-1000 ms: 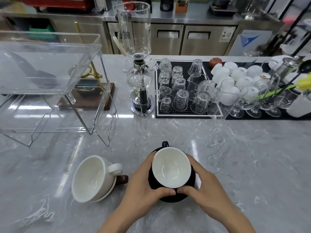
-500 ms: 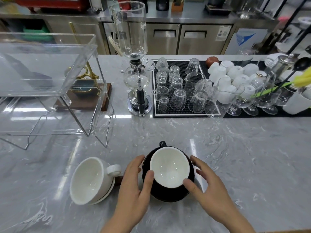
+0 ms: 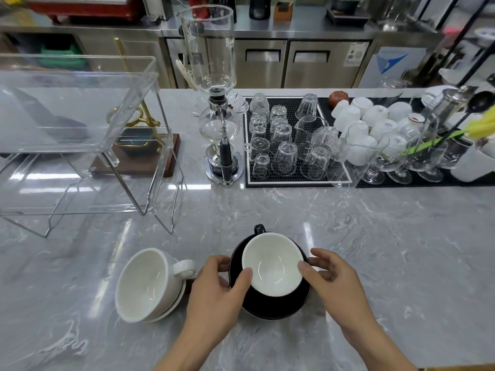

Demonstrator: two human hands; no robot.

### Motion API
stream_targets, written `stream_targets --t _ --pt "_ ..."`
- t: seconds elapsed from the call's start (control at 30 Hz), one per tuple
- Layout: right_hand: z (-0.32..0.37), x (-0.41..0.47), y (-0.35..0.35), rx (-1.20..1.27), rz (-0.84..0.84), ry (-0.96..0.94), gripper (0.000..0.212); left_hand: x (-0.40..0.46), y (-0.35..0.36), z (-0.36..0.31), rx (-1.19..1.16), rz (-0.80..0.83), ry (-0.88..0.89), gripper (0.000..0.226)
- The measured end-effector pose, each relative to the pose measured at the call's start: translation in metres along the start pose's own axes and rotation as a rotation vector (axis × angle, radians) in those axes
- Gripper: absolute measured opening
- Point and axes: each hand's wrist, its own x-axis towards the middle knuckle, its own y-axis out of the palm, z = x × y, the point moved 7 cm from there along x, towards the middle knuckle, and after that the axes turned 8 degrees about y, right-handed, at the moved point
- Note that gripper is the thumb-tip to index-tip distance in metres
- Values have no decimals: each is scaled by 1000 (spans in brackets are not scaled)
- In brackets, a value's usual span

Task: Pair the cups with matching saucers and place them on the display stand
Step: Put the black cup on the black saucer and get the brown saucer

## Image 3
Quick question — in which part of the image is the cluster of clear glass tumblers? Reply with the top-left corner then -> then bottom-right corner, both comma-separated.
242,92 -> 349,181

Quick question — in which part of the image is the brown coffee cup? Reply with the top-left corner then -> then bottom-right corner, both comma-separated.
153,277 -> 197,324

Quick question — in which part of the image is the small wooden box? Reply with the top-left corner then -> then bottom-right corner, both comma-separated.
273,0 -> 293,23

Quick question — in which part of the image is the black coffee cup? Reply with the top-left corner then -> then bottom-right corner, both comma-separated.
241,224 -> 306,298

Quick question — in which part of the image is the black long-handled spoon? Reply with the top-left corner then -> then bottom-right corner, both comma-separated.
444,90 -> 495,132

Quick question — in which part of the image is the long black bar mat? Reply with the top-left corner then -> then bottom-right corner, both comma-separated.
317,97 -> 495,189

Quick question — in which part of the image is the wooden brass pour-over stand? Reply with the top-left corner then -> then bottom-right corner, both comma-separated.
91,37 -> 182,178

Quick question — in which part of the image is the large clear glass pitcher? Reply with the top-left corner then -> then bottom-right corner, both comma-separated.
332,133 -> 391,189

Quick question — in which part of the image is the cluster of white ceramic cups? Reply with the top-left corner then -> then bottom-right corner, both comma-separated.
331,96 -> 426,166

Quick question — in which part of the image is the yellow flower green stem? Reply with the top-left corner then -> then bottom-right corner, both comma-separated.
400,106 -> 495,157

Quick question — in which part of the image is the black saucer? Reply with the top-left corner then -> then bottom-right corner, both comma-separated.
228,237 -> 312,321

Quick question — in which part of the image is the white coffee cup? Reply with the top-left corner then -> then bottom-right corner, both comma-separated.
114,247 -> 197,324

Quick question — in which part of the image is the bamboo stirring paddle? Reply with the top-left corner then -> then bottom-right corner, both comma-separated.
176,59 -> 200,91

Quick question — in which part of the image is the stainless steel cabinet unit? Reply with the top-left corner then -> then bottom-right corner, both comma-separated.
0,3 -> 446,89

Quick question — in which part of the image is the white appliance blue logo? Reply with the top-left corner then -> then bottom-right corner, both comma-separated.
357,46 -> 428,89

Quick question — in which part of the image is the black induction cooker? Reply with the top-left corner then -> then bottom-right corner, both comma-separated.
324,8 -> 370,27

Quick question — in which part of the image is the red-brown clay teapot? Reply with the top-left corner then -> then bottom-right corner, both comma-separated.
327,90 -> 350,109

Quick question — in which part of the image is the black cooking pot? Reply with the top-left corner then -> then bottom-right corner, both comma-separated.
328,0 -> 368,15

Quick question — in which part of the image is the large clear wine glass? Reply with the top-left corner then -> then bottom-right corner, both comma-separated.
377,79 -> 409,107

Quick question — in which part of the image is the small clear glass pitcher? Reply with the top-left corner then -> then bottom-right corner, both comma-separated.
293,114 -> 329,159

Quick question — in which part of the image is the white-bordered black bar mat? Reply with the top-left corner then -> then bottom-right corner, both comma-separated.
243,97 -> 355,189

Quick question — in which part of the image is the person's left hand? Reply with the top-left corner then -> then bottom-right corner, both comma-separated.
184,255 -> 254,343

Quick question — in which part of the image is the glass pot steel lid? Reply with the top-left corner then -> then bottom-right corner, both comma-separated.
423,85 -> 479,128

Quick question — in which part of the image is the black metal storage rack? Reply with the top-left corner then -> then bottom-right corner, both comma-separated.
409,0 -> 495,89

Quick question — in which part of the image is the person's right hand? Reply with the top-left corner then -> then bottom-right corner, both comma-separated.
296,247 -> 375,340

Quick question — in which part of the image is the clear acrylic two-tier shelf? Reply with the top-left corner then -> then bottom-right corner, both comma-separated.
0,53 -> 186,239

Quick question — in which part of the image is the stack of white plates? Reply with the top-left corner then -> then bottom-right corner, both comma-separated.
421,85 -> 457,109

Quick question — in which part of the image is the glass siphon coffee maker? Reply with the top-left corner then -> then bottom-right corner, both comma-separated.
176,4 -> 248,189

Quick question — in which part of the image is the white ceramic vase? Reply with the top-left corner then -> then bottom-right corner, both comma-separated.
450,139 -> 495,183

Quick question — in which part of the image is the cluster of clear stemmed glasses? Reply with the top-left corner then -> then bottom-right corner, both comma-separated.
361,131 -> 465,186

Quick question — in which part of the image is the person's left forearm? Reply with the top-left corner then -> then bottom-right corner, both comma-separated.
154,324 -> 216,371

